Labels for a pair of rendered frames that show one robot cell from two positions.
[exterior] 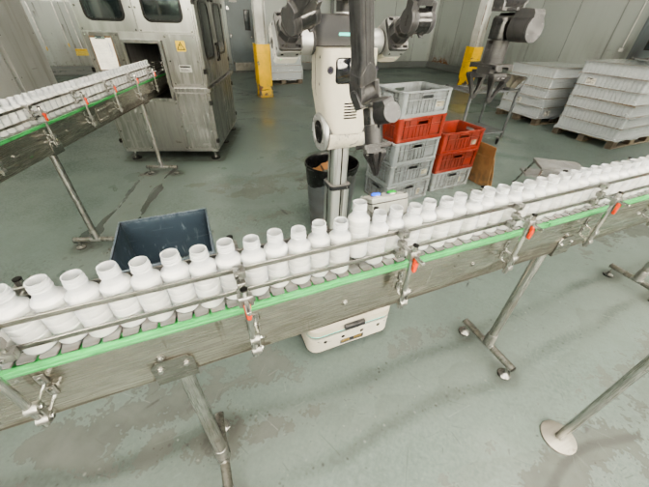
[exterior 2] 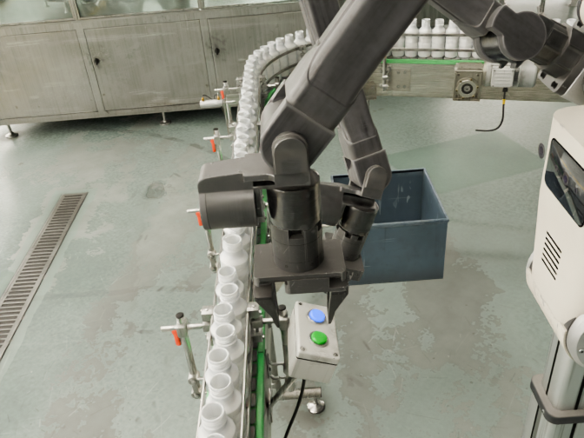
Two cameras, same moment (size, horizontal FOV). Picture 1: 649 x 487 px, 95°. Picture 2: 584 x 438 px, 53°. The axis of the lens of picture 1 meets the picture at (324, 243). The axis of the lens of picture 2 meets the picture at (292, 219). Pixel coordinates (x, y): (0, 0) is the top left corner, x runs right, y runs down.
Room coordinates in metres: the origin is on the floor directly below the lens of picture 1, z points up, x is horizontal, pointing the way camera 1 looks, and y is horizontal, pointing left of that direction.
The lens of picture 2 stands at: (1.22, -0.95, 1.89)
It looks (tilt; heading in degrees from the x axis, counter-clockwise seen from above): 33 degrees down; 115
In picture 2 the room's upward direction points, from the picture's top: 5 degrees counter-clockwise
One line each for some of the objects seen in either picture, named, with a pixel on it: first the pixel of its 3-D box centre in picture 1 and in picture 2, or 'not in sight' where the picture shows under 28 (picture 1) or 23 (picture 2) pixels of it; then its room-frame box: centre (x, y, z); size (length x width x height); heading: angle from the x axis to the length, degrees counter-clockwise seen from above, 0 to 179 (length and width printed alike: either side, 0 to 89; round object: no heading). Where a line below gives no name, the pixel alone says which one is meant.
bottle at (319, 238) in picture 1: (319, 248); (239, 252); (0.63, 0.02, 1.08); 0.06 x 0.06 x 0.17
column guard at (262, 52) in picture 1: (263, 71); not in sight; (8.22, 1.62, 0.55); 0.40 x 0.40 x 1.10; 24
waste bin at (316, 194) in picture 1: (330, 195); not in sight; (2.38, -0.04, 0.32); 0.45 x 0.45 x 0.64
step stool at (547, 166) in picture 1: (548, 178); not in sight; (3.20, -2.51, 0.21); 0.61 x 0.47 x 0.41; 167
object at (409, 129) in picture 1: (408, 123); not in sight; (3.12, -0.79, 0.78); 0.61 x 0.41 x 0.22; 120
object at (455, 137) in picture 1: (449, 136); not in sight; (3.49, -1.39, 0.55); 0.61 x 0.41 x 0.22; 117
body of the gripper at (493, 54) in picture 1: (493, 55); (297, 244); (1.00, -0.46, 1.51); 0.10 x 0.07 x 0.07; 24
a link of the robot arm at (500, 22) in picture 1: (503, 28); (288, 198); (1.00, -0.46, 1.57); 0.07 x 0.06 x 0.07; 24
